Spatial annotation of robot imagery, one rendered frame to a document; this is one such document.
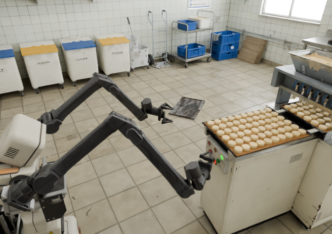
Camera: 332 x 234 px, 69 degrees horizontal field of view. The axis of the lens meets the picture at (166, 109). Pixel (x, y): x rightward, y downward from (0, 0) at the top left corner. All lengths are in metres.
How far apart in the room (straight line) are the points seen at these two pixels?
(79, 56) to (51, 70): 0.54
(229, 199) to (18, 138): 1.30
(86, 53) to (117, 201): 2.93
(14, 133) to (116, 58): 3.80
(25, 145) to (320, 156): 1.81
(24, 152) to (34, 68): 3.46
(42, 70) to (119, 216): 3.03
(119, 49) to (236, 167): 3.66
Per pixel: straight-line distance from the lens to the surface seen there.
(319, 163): 2.05
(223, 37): 5.97
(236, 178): 1.65
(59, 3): 5.08
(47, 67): 4.58
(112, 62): 4.80
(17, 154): 1.18
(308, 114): 2.09
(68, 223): 2.01
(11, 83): 4.66
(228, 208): 1.85
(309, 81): 1.94
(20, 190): 1.11
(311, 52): 2.24
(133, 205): 2.36
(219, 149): 1.61
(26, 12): 5.05
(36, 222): 1.45
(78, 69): 4.67
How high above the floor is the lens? 1.82
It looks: 29 degrees down
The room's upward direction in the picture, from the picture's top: straight up
